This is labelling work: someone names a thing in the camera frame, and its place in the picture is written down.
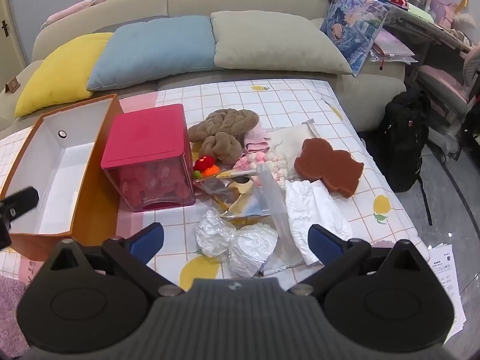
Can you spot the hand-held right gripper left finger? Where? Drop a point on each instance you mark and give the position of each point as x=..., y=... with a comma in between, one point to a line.
x=146, y=240

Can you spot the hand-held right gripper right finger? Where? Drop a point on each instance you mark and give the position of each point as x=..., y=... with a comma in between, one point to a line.
x=323, y=242

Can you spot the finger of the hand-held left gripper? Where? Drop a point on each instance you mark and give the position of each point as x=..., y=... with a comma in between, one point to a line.
x=22, y=197

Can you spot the orange cardboard box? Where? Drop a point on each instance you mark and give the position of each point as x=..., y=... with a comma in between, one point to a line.
x=52, y=172

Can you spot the brown sponge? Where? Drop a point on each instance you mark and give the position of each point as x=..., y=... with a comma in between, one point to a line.
x=326, y=165

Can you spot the pink white crochet piece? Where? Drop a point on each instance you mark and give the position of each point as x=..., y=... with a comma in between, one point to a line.
x=277, y=165

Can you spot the white tissue paper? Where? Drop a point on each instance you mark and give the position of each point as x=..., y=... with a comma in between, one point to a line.
x=311, y=210

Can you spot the white pen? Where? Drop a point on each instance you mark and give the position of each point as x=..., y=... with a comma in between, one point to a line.
x=279, y=269

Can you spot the clear plastic bag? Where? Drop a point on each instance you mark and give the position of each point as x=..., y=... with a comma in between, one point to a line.
x=273, y=202

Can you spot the crumpled white plastic bag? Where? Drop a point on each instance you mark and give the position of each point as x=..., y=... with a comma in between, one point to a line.
x=247, y=247

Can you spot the orange crochet flower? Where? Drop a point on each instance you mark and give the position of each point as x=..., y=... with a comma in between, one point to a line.
x=211, y=170

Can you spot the red crochet flower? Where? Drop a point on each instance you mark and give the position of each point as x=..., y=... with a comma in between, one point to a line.
x=203, y=163

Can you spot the pink translucent storage box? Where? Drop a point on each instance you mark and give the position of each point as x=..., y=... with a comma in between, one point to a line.
x=146, y=135

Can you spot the cream fabric pouch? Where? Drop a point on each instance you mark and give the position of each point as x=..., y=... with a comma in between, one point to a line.
x=288, y=138

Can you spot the brown sofa tag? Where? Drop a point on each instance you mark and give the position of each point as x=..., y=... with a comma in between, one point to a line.
x=12, y=84

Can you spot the purple fluffy rug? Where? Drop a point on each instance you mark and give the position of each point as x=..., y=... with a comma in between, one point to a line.
x=11, y=315

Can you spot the pink cloth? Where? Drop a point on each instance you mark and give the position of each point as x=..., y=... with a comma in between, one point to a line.
x=255, y=138

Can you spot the black backpack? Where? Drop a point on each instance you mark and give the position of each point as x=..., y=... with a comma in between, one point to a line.
x=403, y=138

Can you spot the printed paper sheets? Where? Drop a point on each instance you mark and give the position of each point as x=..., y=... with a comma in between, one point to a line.
x=448, y=281

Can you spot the yellow pillow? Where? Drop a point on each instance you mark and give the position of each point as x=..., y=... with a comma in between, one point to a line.
x=63, y=71

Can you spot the large brown braided plush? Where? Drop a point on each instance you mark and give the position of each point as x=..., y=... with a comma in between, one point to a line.
x=225, y=120

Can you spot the beige door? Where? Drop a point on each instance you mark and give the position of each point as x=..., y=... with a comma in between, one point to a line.
x=9, y=45

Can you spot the grid lemon print tablecloth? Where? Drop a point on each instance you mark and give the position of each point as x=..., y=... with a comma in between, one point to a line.
x=232, y=93

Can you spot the pink plush toy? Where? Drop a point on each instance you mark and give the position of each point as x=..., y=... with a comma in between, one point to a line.
x=75, y=9

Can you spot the pink chair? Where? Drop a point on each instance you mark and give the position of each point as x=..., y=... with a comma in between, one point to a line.
x=442, y=82

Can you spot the grey green pillow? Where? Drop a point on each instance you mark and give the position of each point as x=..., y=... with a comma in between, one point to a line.
x=273, y=45

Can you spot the clear plastic folder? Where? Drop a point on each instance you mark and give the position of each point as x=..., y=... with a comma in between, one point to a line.
x=393, y=47

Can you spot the blue printed pillow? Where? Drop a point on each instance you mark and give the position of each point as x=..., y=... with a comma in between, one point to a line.
x=352, y=26

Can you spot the grey desk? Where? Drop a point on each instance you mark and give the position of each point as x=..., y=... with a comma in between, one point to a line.
x=431, y=32

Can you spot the purple plush toy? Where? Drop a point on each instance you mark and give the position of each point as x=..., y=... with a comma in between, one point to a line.
x=444, y=9

